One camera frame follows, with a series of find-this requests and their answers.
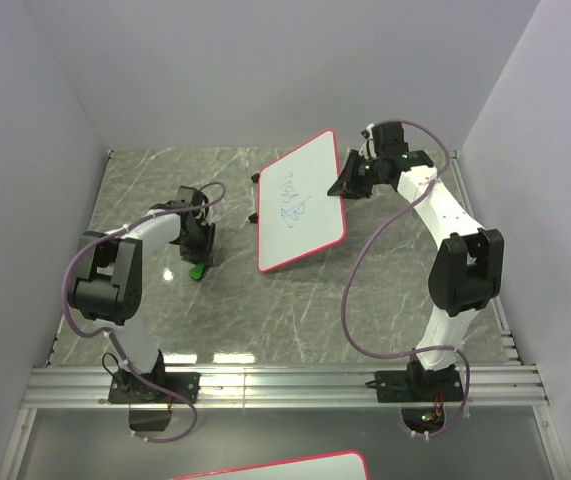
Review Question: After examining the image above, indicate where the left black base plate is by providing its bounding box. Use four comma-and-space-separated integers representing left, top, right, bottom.
108, 370, 200, 404

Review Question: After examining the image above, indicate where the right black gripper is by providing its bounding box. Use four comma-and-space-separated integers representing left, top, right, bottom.
327, 151, 383, 201

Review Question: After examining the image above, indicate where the purple cable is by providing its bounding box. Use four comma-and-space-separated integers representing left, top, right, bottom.
340, 118, 471, 436
60, 180, 229, 444

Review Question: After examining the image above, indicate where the pink framed whiteboard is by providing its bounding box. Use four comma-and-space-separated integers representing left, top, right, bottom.
177, 451, 370, 480
257, 129, 347, 274

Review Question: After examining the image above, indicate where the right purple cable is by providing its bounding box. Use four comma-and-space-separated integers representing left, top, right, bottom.
340, 118, 471, 436

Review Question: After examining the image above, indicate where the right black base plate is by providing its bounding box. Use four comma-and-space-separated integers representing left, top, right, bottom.
365, 369, 465, 403

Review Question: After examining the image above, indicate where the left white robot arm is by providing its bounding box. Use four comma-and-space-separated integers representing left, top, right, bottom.
64, 189, 216, 402

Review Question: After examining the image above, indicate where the aluminium mounting rail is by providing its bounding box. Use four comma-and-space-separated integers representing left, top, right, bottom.
21, 364, 549, 409

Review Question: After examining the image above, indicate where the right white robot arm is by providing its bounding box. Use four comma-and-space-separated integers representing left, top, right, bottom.
328, 149, 504, 400

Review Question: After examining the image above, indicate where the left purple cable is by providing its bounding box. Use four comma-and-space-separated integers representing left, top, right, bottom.
60, 180, 229, 444

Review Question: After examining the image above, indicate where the green whiteboard eraser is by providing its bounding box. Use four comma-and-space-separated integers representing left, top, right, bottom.
188, 263, 210, 282

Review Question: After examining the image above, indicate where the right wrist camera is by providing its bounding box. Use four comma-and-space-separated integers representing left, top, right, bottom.
369, 121, 409, 158

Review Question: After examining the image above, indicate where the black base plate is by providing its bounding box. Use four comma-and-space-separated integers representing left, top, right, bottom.
108, 370, 200, 404
365, 369, 465, 403

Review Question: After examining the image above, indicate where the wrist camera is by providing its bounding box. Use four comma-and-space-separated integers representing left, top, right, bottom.
175, 185, 209, 208
369, 121, 409, 158

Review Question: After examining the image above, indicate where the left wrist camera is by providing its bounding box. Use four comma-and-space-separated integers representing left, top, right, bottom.
175, 185, 209, 208

